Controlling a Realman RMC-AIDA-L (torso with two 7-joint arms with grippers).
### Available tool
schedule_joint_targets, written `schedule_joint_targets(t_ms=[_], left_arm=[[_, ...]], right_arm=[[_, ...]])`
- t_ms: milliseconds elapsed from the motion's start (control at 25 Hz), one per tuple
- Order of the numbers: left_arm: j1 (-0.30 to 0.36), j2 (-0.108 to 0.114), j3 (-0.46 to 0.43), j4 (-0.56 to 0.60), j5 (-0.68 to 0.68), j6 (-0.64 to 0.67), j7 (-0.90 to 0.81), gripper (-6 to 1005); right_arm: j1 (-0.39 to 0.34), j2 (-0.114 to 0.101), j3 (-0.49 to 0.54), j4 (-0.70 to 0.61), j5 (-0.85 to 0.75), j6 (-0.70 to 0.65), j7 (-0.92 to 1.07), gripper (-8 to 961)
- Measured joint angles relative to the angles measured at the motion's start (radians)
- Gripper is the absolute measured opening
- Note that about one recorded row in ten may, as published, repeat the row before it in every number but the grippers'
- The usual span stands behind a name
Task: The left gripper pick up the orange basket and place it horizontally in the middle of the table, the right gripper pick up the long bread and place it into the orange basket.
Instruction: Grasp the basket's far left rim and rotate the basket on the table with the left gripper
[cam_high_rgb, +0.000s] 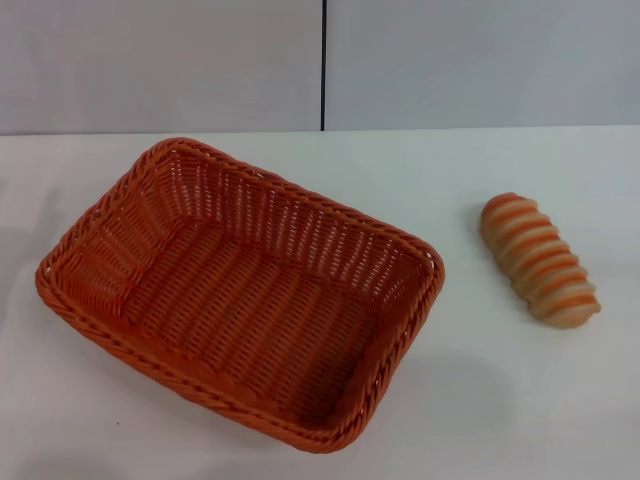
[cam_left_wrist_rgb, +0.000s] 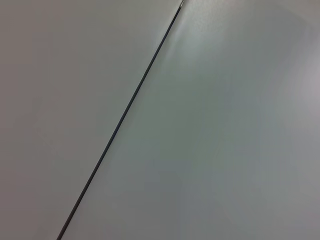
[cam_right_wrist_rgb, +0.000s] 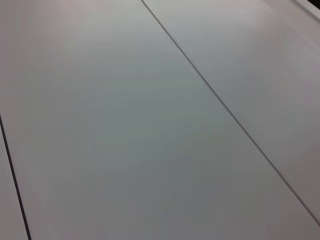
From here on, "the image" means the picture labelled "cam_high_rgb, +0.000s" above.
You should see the orange woven plastic basket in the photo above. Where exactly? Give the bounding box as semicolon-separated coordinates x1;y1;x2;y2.
34;137;446;455

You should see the striped spiral bread roll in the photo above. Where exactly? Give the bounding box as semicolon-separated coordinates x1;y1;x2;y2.
480;191;603;331

